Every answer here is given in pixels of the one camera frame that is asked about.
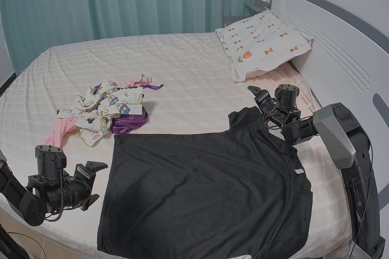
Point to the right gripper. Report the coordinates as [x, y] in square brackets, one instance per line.
[267, 101]

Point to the black T-shirt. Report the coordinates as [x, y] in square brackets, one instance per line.
[197, 191]

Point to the white printed pyjama top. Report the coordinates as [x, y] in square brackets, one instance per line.
[121, 106]

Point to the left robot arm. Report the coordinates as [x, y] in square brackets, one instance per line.
[50, 160]

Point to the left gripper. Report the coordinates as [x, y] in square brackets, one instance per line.
[73, 191]

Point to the grey bedside table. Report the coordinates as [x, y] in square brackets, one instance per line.
[232, 20]

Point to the pink garment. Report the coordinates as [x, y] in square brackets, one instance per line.
[59, 133]

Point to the white printed pillow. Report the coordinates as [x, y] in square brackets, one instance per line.
[261, 42]

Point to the purple garment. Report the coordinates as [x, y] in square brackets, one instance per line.
[127, 124]

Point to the bed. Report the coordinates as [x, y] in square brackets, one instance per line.
[188, 63]

